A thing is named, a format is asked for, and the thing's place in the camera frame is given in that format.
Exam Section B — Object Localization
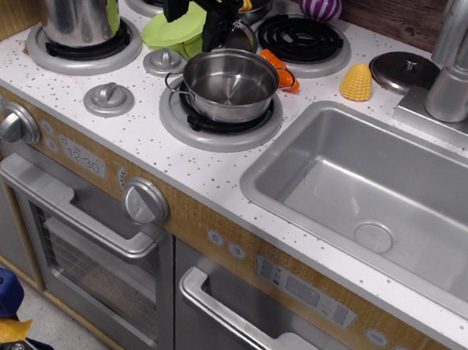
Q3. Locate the left oven dial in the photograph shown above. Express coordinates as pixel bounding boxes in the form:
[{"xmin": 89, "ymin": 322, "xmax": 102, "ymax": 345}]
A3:
[{"xmin": 0, "ymin": 102, "xmax": 41, "ymax": 144}]

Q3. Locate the right oven dial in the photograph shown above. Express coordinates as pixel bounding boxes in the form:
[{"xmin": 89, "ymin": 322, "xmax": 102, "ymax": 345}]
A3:
[{"xmin": 121, "ymin": 176, "xmax": 170, "ymax": 226}]

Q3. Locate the silver toy faucet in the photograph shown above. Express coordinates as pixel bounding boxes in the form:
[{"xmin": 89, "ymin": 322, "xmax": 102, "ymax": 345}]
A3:
[{"xmin": 393, "ymin": 0, "xmax": 468, "ymax": 150}]

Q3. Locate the purple toy onion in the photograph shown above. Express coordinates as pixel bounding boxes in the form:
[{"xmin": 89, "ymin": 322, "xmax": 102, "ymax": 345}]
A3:
[{"xmin": 299, "ymin": 0, "xmax": 343, "ymax": 23}]

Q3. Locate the oven clock display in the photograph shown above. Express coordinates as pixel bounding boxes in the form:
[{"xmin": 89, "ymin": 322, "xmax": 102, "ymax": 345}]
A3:
[{"xmin": 58, "ymin": 135, "xmax": 107, "ymax": 180}]

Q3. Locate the oven dial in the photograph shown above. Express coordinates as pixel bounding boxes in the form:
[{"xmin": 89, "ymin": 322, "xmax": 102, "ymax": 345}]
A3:
[
  {"xmin": 0, "ymin": 102, "xmax": 41, "ymax": 144},
  {"xmin": 121, "ymin": 176, "xmax": 170, "ymax": 226}
]

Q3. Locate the oven door with window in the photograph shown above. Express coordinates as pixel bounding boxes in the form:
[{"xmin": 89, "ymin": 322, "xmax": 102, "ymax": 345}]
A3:
[{"xmin": 0, "ymin": 140, "xmax": 175, "ymax": 350}]

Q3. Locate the silver oven door handle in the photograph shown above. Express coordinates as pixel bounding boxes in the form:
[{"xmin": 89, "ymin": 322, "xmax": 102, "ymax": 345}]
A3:
[{"xmin": 0, "ymin": 154, "xmax": 157, "ymax": 264}]

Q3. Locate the front right stove burner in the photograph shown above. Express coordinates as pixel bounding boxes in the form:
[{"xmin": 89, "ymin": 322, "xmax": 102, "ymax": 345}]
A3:
[{"xmin": 159, "ymin": 77, "xmax": 283, "ymax": 153}]

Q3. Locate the grey countertop knob back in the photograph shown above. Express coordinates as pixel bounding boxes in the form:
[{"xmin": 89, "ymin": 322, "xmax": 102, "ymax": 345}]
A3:
[{"xmin": 143, "ymin": 48, "xmax": 187, "ymax": 77}]

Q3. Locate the steel pot lid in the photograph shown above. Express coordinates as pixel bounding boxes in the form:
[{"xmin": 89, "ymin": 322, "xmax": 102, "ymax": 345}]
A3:
[{"xmin": 369, "ymin": 51, "xmax": 440, "ymax": 95}]

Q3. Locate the small steel lid by burner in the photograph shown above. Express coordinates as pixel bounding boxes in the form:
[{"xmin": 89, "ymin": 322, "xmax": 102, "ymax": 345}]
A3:
[{"xmin": 223, "ymin": 20, "xmax": 258, "ymax": 53}]

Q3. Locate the silver dishwasher door handle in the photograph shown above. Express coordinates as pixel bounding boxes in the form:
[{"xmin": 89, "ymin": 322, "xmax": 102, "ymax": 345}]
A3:
[{"xmin": 171, "ymin": 264, "xmax": 416, "ymax": 350}]

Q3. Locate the orange toy carrot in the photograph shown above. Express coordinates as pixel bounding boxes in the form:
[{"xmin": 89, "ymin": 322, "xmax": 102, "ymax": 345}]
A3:
[{"xmin": 260, "ymin": 49, "xmax": 300, "ymax": 93}]

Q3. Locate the grey toy sink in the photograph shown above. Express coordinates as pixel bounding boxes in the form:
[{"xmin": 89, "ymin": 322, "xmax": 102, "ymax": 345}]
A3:
[{"xmin": 240, "ymin": 101, "xmax": 468, "ymax": 320}]

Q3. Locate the small steel pan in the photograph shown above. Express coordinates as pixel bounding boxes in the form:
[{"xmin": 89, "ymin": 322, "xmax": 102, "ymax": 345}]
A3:
[{"xmin": 180, "ymin": 49, "xmax": 279, "ymax": 119}]

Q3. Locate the grey countertop knob front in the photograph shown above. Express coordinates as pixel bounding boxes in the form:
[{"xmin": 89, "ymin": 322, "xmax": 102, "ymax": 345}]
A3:
[{"xmin": 83, "ymin": 82, "xmax": 135, "ymax": 118}]

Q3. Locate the front left stove burner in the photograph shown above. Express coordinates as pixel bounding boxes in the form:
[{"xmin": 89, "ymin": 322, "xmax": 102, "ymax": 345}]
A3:
[{"xmin": 26, "ymin": 18, "xmax": 142, "ymax": 76}]

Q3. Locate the grey countertop knob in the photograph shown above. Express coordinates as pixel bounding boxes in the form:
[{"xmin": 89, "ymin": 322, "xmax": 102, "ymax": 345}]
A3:
[
  {"xmin": 83, "ymin": 82, "xmax": 135, "ymax": 118},
  {"xmin": 143, "ymin": 48, "xmax": 187, "ymax": 77}
]

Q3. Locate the yellow toy corn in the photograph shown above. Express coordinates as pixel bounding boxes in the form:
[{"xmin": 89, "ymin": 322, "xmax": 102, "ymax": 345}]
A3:
[{"xmin": 339, "ymin": 63, "xmax": 373, "ymax": 102}]

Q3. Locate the back right stove burner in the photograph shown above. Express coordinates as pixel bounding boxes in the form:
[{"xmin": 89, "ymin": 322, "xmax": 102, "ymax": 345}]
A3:
[{"xmin": 252, "ymin": 14, "xmax": 352, "ymax": 79}]

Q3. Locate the dishwasher control panel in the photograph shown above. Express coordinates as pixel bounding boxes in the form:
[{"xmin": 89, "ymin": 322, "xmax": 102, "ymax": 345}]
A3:
[{"xmin": 256, "ymin": 255, "xmax": 357, "ymax": 330}]

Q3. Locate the yellow tape piece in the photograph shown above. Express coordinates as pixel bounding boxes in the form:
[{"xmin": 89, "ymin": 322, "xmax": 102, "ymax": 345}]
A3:
[{"xmin": 0, "ymin": 317, "xmax": 33, "ymax": 343}]

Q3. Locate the dishwasher door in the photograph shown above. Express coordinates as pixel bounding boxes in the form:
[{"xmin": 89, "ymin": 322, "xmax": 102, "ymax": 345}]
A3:
[{"xmin": 174, "ymin": 242, "xmax": 350, "ymax": 350}]

